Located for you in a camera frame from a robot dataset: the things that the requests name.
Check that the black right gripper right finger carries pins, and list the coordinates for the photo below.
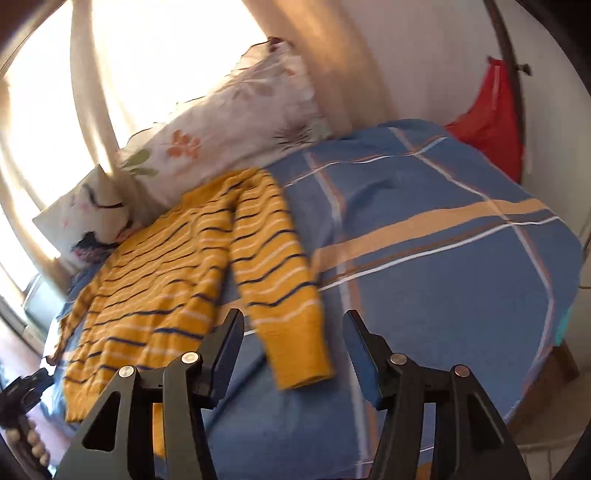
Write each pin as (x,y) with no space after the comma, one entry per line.
(471,438)

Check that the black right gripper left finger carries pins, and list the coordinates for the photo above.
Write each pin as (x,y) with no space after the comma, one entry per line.
(115,440)

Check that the red plastic bag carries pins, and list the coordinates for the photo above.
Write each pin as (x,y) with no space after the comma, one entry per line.
(491,123)

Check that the dark curved bed rail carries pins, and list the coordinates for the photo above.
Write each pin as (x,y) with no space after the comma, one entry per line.
(513,70)

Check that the blue plaid bed sheet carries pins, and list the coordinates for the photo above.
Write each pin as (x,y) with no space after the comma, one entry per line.
(439,251)

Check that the person's left hand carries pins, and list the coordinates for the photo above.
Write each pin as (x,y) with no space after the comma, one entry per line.
(34,443)

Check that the white floral leaf pillow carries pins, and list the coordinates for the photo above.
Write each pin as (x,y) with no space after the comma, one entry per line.
(262,111)

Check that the yellow striped knit sweater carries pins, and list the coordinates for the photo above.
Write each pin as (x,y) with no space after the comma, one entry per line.
(156,297)

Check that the beige sheer curtain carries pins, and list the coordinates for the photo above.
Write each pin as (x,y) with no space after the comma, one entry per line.
(79,78)

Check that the white cushion with lady print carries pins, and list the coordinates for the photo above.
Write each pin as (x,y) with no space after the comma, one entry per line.
(88,223)

